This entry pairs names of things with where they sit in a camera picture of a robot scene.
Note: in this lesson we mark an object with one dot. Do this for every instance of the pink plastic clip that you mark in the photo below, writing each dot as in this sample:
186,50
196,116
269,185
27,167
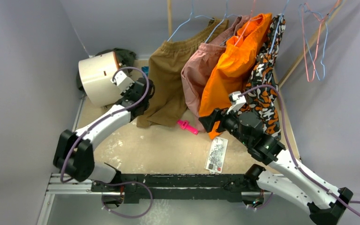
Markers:
184,124

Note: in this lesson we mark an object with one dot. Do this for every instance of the orange shorts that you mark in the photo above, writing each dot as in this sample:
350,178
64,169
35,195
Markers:
231,71

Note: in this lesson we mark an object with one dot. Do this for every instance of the wooden rack pole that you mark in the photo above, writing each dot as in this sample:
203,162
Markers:
169,17

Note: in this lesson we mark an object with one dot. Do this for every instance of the camouflage patterned shorts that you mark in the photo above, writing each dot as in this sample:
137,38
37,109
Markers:
262,101

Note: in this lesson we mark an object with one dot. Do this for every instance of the pink shorts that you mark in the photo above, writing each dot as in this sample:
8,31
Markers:
198,68

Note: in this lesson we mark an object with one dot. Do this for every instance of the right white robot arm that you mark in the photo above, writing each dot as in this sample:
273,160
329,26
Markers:
324,202

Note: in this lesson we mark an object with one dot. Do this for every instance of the blue patterned shorts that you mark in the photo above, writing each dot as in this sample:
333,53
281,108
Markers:
145,69

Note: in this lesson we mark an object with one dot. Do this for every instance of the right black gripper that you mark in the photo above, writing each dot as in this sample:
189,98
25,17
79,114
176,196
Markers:
216,117

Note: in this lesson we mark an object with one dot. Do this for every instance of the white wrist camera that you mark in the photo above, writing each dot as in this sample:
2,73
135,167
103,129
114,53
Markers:
122,81
237,100

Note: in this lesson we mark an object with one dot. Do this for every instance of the white printed card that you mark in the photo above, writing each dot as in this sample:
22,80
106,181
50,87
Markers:
216,155

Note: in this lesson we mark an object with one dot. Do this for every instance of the brown shorts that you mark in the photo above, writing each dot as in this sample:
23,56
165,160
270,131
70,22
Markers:
165,65

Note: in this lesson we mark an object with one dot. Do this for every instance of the blue wire hanger left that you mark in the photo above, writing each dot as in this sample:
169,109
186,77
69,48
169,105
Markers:
192,15

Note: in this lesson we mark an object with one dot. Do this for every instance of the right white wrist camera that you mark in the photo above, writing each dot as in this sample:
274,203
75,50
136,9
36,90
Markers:
237,100

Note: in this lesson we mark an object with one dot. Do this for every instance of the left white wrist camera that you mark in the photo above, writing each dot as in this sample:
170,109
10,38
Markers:
122,81

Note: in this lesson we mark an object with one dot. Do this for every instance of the dark green cloth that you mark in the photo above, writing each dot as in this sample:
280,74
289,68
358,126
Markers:
124,56

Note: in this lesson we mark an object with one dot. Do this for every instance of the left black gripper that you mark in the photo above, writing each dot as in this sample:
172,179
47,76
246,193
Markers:
132,86

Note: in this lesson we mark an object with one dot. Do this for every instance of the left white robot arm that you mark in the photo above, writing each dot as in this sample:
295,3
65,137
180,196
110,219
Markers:
74,154

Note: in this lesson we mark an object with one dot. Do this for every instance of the white cylindrical drum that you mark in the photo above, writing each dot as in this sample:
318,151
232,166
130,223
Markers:
96,74

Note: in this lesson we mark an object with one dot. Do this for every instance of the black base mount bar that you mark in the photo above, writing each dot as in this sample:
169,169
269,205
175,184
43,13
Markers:
134,187

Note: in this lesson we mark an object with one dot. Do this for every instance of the aluminium frame rail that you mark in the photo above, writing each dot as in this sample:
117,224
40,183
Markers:
55,187

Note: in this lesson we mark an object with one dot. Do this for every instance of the wooden diagonal rack bar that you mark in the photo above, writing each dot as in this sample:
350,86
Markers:
310,43

